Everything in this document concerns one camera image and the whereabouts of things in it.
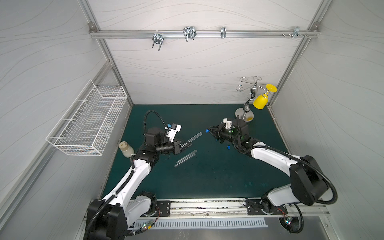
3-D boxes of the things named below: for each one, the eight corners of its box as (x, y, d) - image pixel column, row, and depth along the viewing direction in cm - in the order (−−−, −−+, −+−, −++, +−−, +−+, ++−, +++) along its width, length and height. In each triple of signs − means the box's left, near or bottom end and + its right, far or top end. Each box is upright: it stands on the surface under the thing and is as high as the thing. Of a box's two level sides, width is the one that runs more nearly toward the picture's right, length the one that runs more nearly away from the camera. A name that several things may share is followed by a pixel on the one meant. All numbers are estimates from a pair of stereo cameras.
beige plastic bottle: (124, 157, 94) (117, 148, 85) (127, 150, 97) (120, 141, 88) (132, 158, 94) (126, 148, 85) (134, 150, 97) (128, 141, 88)
